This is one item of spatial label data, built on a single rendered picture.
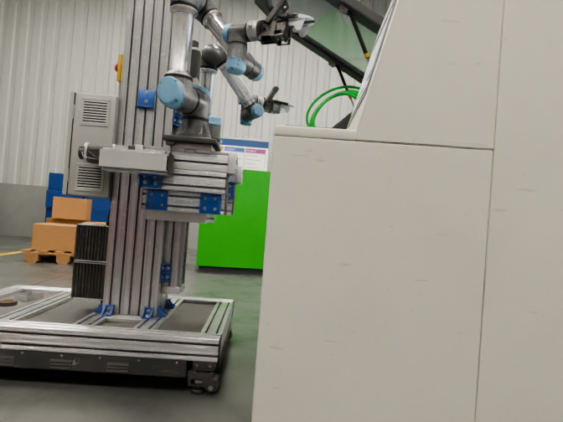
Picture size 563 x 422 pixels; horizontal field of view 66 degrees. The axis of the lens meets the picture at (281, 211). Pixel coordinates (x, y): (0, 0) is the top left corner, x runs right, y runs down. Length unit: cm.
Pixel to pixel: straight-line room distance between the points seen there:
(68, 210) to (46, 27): 496
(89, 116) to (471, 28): 160
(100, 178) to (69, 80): 771
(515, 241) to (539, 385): 38
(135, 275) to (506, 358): 155
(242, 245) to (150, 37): 356
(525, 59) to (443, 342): 77
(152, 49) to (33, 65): 797
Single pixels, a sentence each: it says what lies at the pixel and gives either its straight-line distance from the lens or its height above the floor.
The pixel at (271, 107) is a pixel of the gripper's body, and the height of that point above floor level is 141.
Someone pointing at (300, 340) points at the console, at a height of 41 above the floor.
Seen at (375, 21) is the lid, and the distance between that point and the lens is 205.
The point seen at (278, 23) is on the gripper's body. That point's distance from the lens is 174.
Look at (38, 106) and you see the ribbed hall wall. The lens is 994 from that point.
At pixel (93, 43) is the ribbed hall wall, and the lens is 987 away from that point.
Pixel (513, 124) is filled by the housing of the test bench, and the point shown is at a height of 102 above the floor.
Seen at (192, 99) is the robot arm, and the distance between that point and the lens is 189.
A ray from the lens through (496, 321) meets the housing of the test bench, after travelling 129.
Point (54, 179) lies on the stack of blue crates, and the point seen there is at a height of 110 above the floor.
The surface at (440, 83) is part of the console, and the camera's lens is 127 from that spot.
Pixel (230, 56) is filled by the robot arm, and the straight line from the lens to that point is 177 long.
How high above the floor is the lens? 73
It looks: 1 degrees up
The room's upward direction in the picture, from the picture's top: 4 degrees clockwise
